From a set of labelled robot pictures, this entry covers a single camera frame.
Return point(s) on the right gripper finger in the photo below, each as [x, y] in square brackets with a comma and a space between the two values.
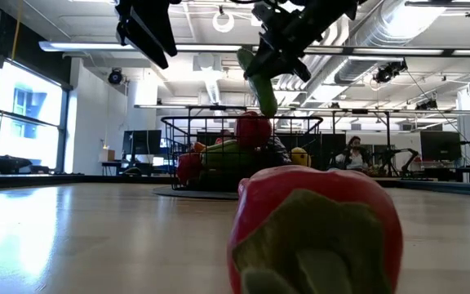
[298, 68]
[269, 59]

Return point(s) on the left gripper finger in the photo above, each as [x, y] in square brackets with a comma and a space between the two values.
[141, 41]
[157, 24]

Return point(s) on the green cucumber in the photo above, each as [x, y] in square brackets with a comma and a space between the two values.
[265, 96]

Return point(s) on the red bell pepper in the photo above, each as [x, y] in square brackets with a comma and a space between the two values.
[253, 130]

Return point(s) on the purple eggplant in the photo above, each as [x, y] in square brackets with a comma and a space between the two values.
[278, 152]

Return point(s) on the orange-red chili pepper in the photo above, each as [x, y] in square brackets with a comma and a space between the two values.
[223, 138]

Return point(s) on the green bell pepper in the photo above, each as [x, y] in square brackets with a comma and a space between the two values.
[227, 155]

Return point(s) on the red round fruit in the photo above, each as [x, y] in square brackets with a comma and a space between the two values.
[188, 167]

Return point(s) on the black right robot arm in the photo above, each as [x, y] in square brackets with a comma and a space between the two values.
[349, 5]

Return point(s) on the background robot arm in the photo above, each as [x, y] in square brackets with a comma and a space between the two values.
[398, 157]

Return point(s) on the black hanging spotlight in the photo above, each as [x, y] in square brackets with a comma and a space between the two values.
[115, 76]

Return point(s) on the long ceiling light strip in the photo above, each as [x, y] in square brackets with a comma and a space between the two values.
[202, 47]
[414, 52]

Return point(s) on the round white ceiling lamp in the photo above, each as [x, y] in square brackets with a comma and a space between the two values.
[223, 20]

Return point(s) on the black computer monitor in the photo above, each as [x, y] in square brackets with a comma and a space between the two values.
[440, 143]
[141, 142]

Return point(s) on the person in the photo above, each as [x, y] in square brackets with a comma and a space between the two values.
[353, 155]

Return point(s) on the red long pepper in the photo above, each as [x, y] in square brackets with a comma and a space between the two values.
[300, 183]

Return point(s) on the cardboard box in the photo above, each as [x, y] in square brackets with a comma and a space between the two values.
[106, 154]

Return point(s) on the large bright window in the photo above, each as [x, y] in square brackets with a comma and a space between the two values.
[27, 114]

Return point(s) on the grey round mat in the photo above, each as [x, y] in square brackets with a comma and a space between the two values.
[194, 192]

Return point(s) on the black bag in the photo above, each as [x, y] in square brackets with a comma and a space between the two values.
[10, 163]

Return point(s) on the black ceiling camera cluster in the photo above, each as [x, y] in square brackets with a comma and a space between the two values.
[390, 71]

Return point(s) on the black gantry frame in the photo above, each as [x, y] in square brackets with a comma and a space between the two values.
[388, 130]

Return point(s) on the black table frame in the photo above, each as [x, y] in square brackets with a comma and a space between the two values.
[76, 179]

